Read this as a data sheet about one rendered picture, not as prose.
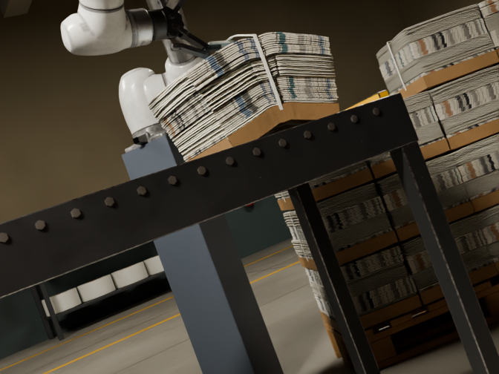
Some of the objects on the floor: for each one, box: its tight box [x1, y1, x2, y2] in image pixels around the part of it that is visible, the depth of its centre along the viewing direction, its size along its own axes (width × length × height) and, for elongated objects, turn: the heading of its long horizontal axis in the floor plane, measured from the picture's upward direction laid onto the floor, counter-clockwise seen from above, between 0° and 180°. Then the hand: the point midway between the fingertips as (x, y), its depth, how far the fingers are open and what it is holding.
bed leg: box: [287, 183, 381, 374], centre depth 208 cm, size 6×6×68 cm
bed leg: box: [390, 142, 499, 374], centre depth 163 cm, size 6×6×68 cm
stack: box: [275, 65, 499, 370], centre depth 263 cm, size 39×117×83 cm, turn 9°
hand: (220, 16), depth 184 cm, fingers open, 14 cm apart
